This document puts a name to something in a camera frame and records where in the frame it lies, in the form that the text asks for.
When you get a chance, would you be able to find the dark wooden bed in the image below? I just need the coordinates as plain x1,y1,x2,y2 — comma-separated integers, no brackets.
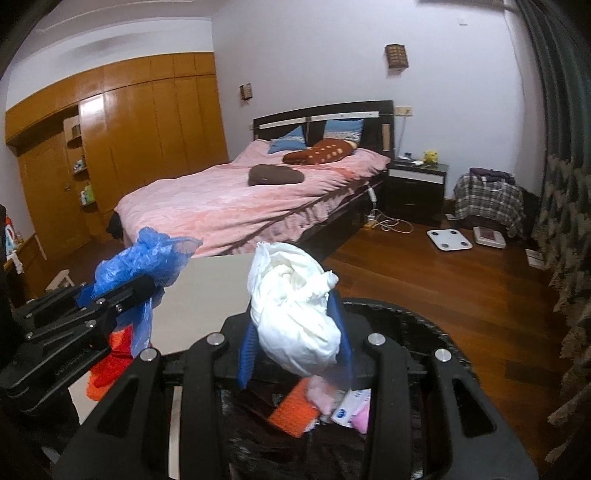
106,100,395,259

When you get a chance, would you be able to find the pink crumpled paper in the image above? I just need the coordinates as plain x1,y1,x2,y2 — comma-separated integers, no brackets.
307,376,347,414

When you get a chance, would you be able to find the wooden wardrobe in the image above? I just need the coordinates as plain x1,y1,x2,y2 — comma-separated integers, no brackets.
4,52,232,278

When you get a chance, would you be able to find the blue pillow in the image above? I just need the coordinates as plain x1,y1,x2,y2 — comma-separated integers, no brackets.
322,119,365,143
267,126,308,154

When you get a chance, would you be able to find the white bag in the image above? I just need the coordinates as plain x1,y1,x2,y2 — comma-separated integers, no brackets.
247,241,342,379

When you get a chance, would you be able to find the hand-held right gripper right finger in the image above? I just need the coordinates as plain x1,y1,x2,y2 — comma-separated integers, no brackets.
325,295,539,480

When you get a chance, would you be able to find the dark clothing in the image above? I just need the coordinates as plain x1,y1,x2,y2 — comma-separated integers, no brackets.
468,168,515,184

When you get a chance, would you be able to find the wooden desk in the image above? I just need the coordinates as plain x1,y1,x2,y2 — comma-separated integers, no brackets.
2,233,47,296

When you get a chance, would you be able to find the brown pillow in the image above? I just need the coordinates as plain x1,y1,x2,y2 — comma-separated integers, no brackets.
248,165,304,187

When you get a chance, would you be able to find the small wooden stool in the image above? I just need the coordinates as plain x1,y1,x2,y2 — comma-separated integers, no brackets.
45,270,75,292

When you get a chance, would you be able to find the red dotted pillow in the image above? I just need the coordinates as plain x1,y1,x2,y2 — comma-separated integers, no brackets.
283,140,358,165

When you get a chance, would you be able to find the dark nightstand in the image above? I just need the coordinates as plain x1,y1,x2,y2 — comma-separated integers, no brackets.
385,159,450,222

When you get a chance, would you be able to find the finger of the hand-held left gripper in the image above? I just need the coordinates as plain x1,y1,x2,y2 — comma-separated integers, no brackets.
11,274,158,324
21,288,160,354

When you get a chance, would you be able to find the dark patterned curtain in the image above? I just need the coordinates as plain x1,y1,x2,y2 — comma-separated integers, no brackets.
512,0,591,462

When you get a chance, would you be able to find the scale with brown centre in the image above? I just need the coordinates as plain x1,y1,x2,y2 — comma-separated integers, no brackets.
472,226,506,249

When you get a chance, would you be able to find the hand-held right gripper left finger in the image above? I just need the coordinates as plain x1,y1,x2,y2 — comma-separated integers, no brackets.
51,316,259,480

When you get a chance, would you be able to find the pink blanket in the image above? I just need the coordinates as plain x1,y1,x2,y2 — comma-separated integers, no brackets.
113,138,391,257

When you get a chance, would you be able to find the plaid cloth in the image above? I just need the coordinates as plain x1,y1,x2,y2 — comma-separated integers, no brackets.
452,175,525,236

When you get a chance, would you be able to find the pink packet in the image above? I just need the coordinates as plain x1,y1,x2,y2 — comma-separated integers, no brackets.
351,406,372,435

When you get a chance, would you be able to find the blue plastic bag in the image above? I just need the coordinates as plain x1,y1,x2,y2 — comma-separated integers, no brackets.
92,226,204,361

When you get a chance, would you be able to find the white packet with blue print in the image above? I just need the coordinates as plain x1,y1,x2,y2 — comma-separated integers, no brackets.
330,388,372,425

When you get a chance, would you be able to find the white bathroom scale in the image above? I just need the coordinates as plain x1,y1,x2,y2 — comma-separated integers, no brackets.
427,228,474,252

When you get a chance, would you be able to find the white cable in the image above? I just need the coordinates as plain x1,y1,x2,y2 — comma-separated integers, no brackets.
376,216,415,234

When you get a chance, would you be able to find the trash bin with black bag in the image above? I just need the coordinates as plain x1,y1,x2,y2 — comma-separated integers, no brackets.
226,298,476,480

